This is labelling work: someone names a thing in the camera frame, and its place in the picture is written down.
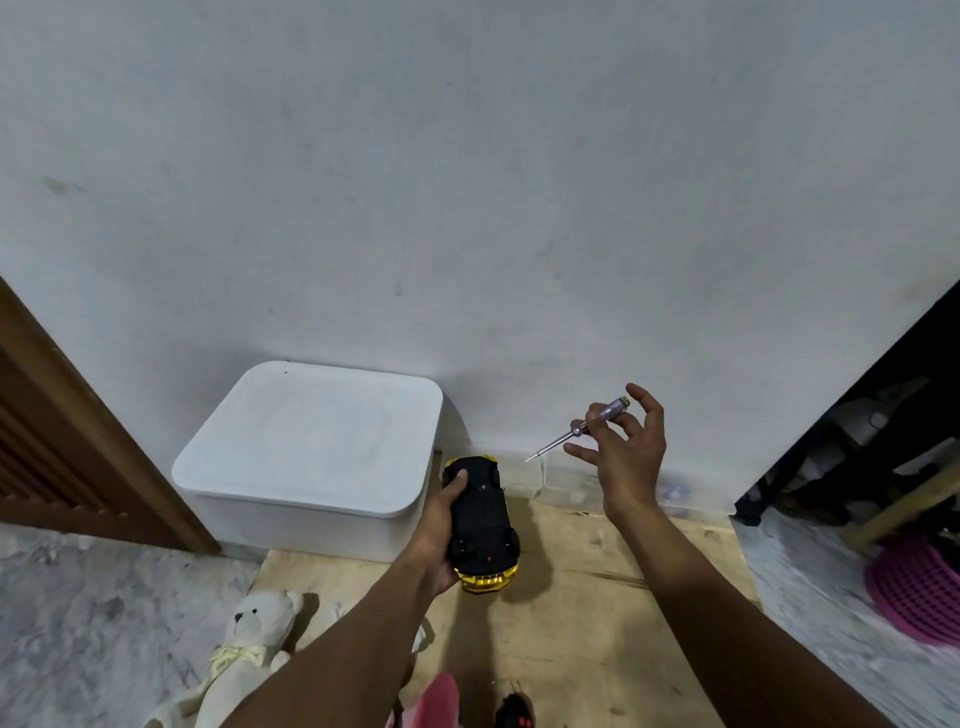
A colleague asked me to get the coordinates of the dark furniture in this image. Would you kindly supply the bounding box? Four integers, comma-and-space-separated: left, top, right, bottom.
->
733, 279, 960, 558

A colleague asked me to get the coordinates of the light wooden board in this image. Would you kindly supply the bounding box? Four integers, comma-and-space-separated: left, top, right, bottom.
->
251, 496, 764, 728

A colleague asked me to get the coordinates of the white lidded plastic storage box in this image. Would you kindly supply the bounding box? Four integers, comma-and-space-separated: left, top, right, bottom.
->
171, 360, 445, 564

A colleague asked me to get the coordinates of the pink plastic basket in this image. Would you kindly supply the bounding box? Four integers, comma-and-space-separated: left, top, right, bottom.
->
863, 531, 960, 649

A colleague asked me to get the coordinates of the black and red toy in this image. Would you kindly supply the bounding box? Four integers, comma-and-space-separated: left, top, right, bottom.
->
493, 681, 539, 728

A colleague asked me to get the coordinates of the person's right forearm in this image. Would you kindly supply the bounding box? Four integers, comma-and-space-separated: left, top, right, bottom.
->
604, 501, 895, 728

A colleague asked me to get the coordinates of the white teddy bear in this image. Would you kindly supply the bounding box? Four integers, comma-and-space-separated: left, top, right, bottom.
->
144, 589, 306, 728

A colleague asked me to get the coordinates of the brown louvered wooden door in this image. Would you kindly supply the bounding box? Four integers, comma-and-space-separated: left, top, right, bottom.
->
0, 276, 222, 557

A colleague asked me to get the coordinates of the person's left hand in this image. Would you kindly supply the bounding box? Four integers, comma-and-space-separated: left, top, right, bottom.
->
401, 469, 470, 598

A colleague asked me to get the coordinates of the purple handled screwdriver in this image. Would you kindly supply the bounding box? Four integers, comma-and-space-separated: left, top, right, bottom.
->
524, 396, 633, 463

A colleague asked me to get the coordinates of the person's left forearm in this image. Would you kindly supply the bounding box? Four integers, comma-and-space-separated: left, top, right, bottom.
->
219, 564, 445, 728

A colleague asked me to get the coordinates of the person's right hand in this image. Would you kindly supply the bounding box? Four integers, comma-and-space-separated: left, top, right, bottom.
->
563, 383, 669, 525

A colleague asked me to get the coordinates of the yellow and black toy car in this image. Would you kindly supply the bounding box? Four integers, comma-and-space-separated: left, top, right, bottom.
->
439, 454, 522, 596

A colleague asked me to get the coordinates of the pink toy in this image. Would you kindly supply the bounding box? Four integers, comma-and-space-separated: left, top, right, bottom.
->
405, 671, 460, 728

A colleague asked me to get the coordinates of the bamboo pole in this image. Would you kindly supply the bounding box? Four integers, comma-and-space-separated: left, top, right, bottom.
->
843, 459, 960, 552

